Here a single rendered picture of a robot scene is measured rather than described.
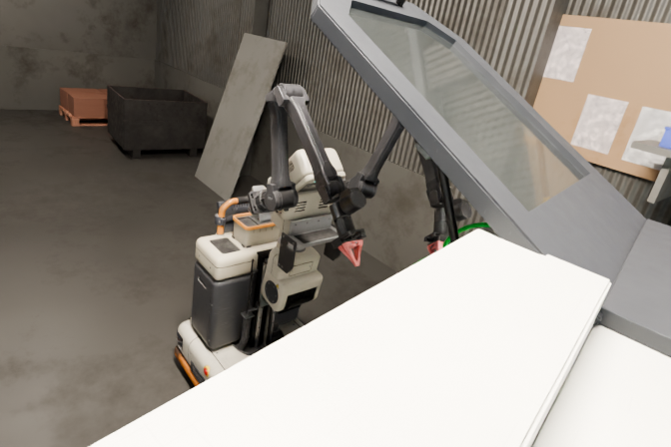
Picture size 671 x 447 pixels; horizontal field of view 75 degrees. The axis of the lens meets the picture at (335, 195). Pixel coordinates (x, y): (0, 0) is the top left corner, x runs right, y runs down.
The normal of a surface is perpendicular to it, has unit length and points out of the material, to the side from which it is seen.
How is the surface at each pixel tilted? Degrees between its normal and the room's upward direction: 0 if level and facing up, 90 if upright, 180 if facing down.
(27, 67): 90
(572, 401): 0
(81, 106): 90
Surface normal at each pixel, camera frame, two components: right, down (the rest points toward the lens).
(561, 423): 0.17, -0.92
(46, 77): 0.64, 0.36
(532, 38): -0.75, 0.11
